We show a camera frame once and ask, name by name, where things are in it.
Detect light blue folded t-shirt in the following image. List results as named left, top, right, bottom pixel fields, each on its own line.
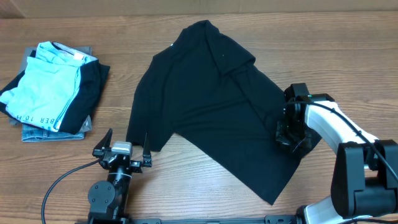
left=1, top=41, right=98, bottom=133

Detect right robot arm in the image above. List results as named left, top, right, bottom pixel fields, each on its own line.
left=265, top=83, right=397, bottom=224

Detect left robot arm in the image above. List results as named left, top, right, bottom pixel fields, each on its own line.
left=88, top=129, right=152, bottom=223

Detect black folded garment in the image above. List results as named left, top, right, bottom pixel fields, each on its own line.
left=1, top=51, right=110, bottom=116

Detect folded blue jeans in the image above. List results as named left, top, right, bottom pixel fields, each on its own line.
left=21, top=124, right=85, bottom=142

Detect grey folded garment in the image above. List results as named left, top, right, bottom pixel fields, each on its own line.
left=1, top=46, right=92, bottom=133

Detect black t-shirt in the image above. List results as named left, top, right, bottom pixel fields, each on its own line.
left=126, top=21, right=305, bottom=204

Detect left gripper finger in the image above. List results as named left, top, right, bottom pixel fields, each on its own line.
left=142, top=134, right=152, bottom=160
left=94, top=128, right=113, bottom=150

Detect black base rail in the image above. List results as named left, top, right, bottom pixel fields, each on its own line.
left=74, top=213, right=352, bottom=224

